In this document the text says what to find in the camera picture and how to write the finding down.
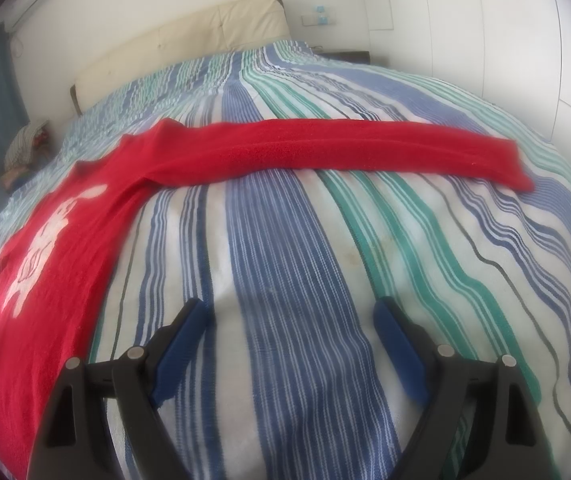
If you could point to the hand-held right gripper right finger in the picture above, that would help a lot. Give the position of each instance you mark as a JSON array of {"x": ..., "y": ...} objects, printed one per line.
[{"x": 400, "y": 350}]

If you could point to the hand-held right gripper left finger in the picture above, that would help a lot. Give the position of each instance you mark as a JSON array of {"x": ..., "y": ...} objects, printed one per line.
[{"x": 180, "y": 345}]

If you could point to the red sweater with white print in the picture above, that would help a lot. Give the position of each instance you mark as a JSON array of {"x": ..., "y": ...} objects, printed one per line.
[{"x": 265, "y": 150}]

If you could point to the pile of folded clothes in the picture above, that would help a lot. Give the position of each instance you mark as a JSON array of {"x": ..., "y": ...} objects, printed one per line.
[{"x": 22, "y": 145}]

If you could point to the striped bed cover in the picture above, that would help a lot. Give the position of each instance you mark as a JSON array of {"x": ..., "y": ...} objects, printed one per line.
[{"x": 290, "y": 240}]

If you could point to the dark wooden nightstand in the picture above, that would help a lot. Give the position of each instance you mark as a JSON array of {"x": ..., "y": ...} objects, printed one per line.
[{"x": 348, "y": 55}]

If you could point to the cream padded headboard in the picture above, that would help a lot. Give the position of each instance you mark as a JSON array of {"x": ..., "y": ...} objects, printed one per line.
[{"x": 190, "y": 40}]

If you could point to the white wardrobe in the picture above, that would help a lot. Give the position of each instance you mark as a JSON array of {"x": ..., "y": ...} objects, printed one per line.
[{"x": 490, "y": 35}]

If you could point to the wall sockets with blue plugs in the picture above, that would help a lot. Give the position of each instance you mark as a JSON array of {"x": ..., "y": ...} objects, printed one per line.
[{"x": 321, "y": 19}]

